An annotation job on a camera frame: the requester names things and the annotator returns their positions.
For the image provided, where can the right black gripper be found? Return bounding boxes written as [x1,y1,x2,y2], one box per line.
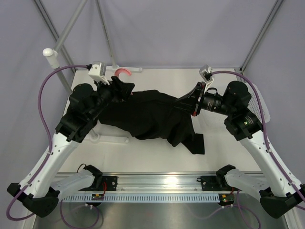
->
[172,82,234,117]

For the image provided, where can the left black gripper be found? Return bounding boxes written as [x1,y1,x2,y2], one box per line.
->
[87,76,134,121]

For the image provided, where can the pink plastic hanger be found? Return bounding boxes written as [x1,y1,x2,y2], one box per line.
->
[114,68,132,96]

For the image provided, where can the black shirt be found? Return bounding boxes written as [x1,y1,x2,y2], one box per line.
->
[98,90,205,155]

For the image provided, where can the silver white garment rack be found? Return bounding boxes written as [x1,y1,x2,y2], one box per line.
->
[35,0,143,143]

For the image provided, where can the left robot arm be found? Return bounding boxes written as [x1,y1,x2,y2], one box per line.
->
[7,76,135,218]

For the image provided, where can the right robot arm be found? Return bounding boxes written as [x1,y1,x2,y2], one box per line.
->
[174,81,305,219]

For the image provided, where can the white perforated plastic basket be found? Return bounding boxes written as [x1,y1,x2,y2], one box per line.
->
[247,82,271,124]

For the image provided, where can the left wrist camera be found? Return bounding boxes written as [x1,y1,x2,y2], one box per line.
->
[87,62,110,85]

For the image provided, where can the white slotted cable duct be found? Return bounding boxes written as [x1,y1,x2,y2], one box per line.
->
[63,193,220,203]

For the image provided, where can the aluminium mounting rail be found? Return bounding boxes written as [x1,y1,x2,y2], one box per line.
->
[53,173,267,193]

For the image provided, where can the aluminium frame post right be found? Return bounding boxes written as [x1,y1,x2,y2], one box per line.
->
[239,0,285,73]

